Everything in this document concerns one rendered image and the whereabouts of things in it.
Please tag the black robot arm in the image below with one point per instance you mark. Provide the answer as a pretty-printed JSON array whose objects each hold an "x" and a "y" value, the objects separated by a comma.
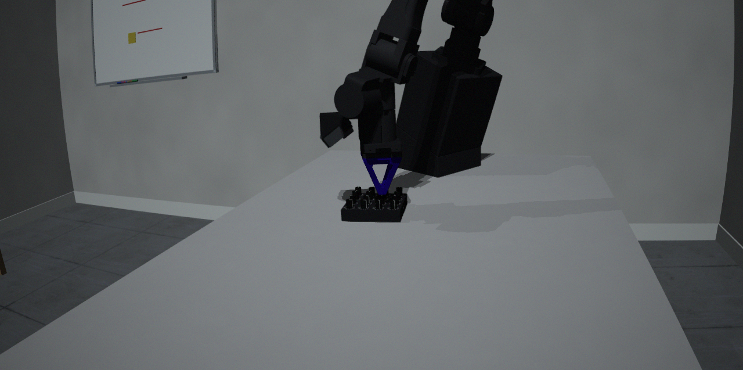
[{"x": 387, "y": 62}]

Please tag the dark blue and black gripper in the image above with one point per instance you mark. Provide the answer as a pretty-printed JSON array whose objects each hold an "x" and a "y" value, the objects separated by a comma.
[{"x": 388, "y": 152}]

